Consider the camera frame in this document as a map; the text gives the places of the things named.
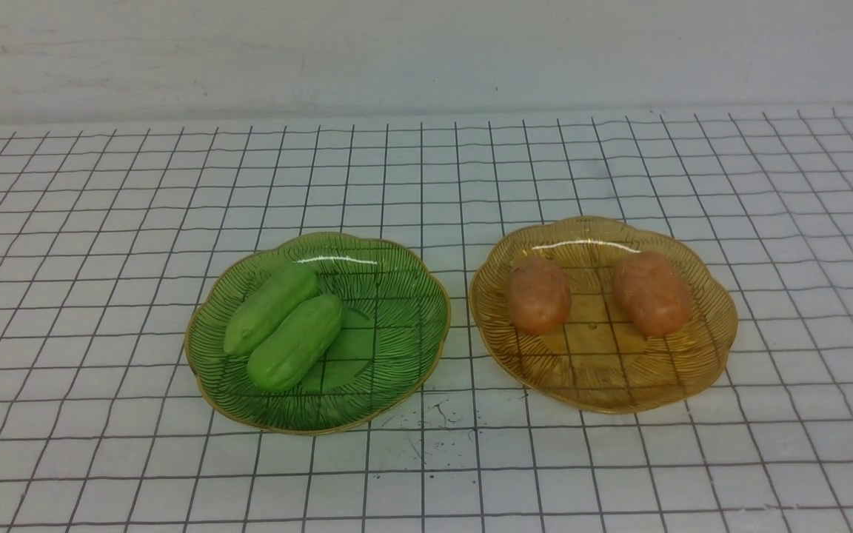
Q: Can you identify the green glass plate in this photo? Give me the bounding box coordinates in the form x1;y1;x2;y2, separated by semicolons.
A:
184;232;450;435

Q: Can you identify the amber glass plate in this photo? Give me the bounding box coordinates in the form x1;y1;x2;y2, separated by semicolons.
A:
469;216;739;414

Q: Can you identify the white grid tablecloth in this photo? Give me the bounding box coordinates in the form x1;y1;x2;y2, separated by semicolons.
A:
0;107;853;532

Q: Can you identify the green gourd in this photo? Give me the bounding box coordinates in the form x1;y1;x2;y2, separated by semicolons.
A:
223;263;319;355
247;294;344;392

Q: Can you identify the orange potato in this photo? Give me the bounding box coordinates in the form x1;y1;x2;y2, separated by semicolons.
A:
506;255;572;335
612;252;692;338

